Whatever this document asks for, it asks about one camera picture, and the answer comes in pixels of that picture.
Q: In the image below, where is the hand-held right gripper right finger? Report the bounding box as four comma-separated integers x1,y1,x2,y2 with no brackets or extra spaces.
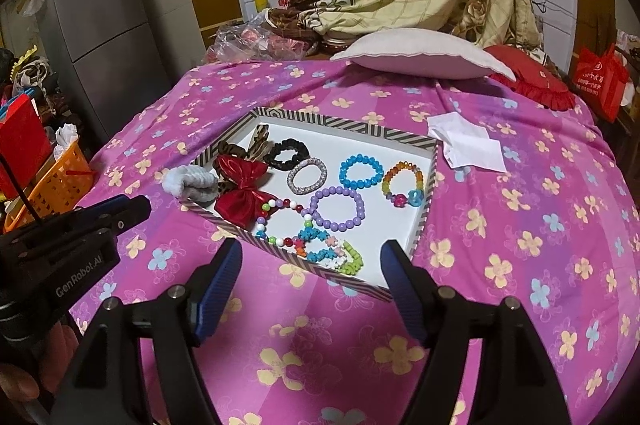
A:
380,239,586,425

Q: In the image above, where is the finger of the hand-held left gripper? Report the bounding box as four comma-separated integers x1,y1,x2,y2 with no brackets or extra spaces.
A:
75,195,152,237

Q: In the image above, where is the black scrunchie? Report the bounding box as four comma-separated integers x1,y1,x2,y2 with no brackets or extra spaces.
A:
262,137,311,170

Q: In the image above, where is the red shopping bag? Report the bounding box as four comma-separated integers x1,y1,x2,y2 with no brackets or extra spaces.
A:
572,45,630,123

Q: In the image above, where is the white crumpled tissue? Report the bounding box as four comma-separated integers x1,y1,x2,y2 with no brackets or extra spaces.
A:
54,123,81,156

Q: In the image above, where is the blue bead bracelet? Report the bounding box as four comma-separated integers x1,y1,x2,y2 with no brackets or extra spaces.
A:
339,153,385,190

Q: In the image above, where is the striped cardboard tray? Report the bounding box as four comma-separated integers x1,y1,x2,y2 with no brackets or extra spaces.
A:
179,106,441,303

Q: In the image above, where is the clear plastic bag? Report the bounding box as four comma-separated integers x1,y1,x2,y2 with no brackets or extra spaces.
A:
207,12,321,64

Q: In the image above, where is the purple bead bracelet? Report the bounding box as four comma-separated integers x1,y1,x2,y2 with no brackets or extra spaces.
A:
309,186,365,233

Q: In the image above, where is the pale pink pillow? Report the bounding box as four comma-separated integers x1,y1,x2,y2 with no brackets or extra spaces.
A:
330,30,517,82

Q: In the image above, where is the white paper sheet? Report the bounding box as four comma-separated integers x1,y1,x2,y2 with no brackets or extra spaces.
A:
426,112,506,172

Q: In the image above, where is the white plush scrunchie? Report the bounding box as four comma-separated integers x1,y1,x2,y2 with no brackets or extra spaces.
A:
162,166,221,206

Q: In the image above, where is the white red bead bracelet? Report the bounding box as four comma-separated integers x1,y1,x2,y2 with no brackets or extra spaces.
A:
254,198,316,251

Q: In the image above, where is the orange bead bracelet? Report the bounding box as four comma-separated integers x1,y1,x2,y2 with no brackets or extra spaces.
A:
381,160,426,209

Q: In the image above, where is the red paper box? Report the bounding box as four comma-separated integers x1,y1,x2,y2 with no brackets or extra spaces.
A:
0,94,53,200

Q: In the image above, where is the leopard print scrunchie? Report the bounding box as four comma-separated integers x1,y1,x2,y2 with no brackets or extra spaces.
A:
216,124,275,196

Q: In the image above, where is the pink floral bedsheet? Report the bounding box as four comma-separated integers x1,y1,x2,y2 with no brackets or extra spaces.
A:
70,55,640,425

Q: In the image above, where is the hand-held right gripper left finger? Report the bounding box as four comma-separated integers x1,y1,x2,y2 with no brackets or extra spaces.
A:
50,237,244,425

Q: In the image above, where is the black cable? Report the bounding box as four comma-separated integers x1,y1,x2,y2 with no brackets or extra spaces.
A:
0,152,45,223

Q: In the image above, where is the red ruffled pillow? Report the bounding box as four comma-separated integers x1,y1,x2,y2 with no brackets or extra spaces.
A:
482,45,576,110

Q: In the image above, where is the red satin bow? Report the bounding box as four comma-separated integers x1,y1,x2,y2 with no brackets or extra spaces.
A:
212,155,273,228

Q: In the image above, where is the flower bead bracelet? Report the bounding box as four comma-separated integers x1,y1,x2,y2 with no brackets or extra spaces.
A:
295,227,362,277

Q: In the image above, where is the grey refrigerator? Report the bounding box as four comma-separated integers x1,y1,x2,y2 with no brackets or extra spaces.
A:
35,0,173,146

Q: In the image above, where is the orange plastic basket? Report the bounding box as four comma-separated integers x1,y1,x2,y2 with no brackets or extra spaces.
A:
5,139,96,231

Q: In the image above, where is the person's left hand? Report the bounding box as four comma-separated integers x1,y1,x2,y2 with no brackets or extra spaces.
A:
0,321,80,406

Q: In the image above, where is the silver rhinestone bracelet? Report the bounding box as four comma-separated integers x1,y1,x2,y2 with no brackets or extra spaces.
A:
286,157,328,196

